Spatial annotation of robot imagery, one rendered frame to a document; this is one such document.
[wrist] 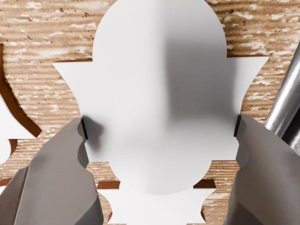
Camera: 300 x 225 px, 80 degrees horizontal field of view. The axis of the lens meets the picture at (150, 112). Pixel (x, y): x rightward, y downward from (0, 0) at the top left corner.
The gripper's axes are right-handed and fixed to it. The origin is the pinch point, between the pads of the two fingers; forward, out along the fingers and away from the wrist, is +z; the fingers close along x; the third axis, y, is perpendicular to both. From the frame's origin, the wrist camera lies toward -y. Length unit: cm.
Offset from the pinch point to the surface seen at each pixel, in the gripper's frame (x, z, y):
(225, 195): 7.8, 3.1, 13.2
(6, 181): -16.5, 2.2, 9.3
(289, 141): 14.5, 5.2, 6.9
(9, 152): -13.3, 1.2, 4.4
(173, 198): 1.5, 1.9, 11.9
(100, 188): -6.3, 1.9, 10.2
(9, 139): -12.7, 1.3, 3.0
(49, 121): -9.3, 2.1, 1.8
